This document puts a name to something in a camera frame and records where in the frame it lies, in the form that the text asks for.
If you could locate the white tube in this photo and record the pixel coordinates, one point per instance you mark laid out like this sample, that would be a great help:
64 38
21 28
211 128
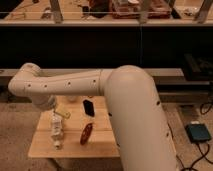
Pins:
57 131

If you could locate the dark shelf unit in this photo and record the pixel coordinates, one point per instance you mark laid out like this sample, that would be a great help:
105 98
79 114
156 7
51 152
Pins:
53 46

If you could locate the translucent plastic cup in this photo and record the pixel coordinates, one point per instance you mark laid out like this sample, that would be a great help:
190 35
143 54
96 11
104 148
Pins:
71 98

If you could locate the red brown oblong object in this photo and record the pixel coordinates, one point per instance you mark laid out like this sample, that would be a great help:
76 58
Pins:
86 133

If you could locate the black eraser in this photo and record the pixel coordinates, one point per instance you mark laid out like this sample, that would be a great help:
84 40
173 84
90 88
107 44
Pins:
89 108

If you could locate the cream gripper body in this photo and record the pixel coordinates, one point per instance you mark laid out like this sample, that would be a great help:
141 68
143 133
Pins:
62 111

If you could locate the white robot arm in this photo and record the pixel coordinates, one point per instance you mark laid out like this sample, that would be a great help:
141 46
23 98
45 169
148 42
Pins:
137 118

